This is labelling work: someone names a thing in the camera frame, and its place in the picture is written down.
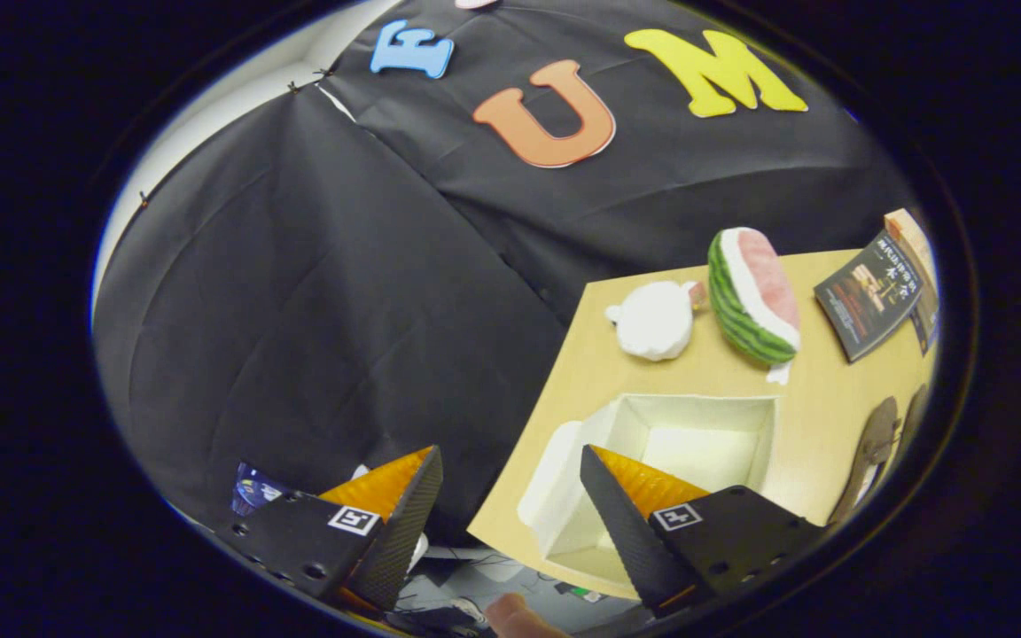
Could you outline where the blue printed packet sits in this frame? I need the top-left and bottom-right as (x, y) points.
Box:
(230, 461), (297, 517)

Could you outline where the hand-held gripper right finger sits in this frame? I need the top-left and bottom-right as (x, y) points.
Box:
(580, 446), (826, 619)

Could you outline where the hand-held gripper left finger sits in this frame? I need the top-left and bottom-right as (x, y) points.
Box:
(214, 446), (445, 614)

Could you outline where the grey fabric storage box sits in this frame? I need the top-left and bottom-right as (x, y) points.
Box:
(555, 393), (779, 568)

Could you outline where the beige book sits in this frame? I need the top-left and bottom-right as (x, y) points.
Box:
(883, 208), (939, 320)

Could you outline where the black backdrop cloth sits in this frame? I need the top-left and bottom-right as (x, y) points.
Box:
(92, 0), (919, 546)

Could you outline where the white plush toy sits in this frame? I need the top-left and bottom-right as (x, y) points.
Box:
(605, 280), (706, 362)

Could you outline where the watermelon slice plush toy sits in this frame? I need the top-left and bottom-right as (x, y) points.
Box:
(707, 227), (802, 386)

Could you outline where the blue book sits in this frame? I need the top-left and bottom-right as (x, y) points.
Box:
(909, 301), (939, 355)

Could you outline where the black book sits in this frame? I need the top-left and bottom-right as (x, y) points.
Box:
(814, 230), (926, 364)

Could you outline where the brown suede shoe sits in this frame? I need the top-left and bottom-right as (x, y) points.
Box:
(896, 383), (930, 462)
(827, 396), (900, 530)

